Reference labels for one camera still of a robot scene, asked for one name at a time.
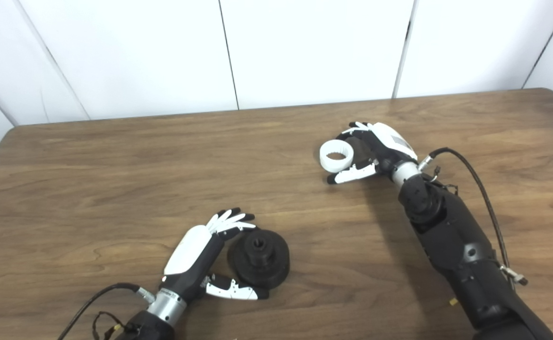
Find black and white right hand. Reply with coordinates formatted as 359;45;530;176
327;121;418;185

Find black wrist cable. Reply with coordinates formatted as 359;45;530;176
57;282;156;340
418;147;528;286

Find black and white left hand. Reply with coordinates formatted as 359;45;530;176
161;208;270;305

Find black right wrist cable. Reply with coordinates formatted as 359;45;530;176
418;147;528;286

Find white toothed ring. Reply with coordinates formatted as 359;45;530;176
319;140;355;173

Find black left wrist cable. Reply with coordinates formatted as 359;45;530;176
57;282;156;340

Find thin wrist wires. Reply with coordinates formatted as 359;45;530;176
430;165;459;195
92;311;126;340

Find thin left wrist wires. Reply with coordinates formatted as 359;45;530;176
92;311;126;340

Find thin right wrist wires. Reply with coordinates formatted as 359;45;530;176
430;165;459;195

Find round black part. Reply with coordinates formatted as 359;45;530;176
227;228;290;289

